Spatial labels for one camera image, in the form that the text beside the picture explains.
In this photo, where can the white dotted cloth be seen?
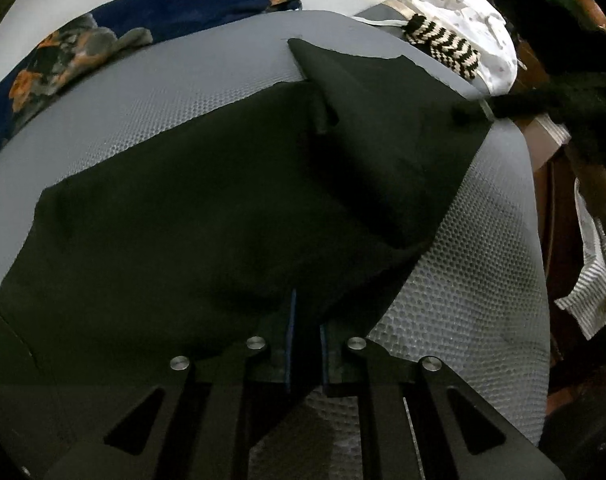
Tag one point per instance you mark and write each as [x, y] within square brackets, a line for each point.
[483, 15]

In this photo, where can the blue floral blanket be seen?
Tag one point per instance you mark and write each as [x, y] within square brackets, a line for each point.
[183, 10]

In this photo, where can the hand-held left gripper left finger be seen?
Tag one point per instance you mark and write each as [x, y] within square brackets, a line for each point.
[291, 350]

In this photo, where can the black and white striped cloth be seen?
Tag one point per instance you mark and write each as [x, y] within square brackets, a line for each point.
[448, 47]

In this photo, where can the black pants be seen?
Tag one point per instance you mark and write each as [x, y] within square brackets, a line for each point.
[208, 200]

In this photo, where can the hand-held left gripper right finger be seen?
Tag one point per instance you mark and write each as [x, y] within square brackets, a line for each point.
[326, 355]

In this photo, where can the grey and white striped cloth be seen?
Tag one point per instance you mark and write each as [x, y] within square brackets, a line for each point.
[590, 285]

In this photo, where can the grey mesh mat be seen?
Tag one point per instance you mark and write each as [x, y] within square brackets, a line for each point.
[158, 90]

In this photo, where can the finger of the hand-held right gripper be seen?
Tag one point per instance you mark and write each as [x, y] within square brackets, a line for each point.
[513, 105]

